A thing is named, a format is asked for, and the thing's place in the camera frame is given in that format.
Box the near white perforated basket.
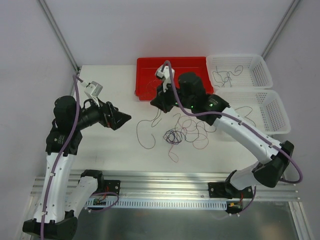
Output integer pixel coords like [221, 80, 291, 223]
[216, 88, 291, 136]

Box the aluminium frame post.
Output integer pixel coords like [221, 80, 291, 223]
[261, 0, 303, 60]
[36, 0, 80, 73]

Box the white perforated basket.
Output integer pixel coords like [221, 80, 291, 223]
[216, 88, 291, 136]
[206, 54, 273, 91]

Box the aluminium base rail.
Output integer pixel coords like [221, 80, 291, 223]
[31, 169, 301, 202]

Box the white slotted cable duct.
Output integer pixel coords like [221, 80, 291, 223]
[82, 198, 228, 210]

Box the black mounting plate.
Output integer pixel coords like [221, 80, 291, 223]
[96, 179, 121, 195]
[207, 182, 254, 199]

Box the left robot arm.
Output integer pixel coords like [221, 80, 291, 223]
[22, 95, 132, 240]

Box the far white perforated basket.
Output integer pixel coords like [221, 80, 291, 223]
[206, 54, 273, 91]

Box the wire bundle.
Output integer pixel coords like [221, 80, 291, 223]
[162, 112, 217, 163]

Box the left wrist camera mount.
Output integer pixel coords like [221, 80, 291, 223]
[80, 81, 103, 106]

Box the right aluminium frame post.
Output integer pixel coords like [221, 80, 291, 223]
[261, 0, 303, 60]

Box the red plastic tray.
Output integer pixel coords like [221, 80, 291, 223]
[135, 56, 214, 102]

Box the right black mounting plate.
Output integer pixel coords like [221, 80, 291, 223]
[207, 182, 254, 199]

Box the white wire in tray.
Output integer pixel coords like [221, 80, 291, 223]
[139, 79, 161, 98]

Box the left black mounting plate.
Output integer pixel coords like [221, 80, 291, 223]
[96, 179, 121, 195]

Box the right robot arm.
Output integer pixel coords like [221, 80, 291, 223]
[150, 71, 294, 199]

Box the left aluminium frame post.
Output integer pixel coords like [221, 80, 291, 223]
[36, 0, 80, 73]

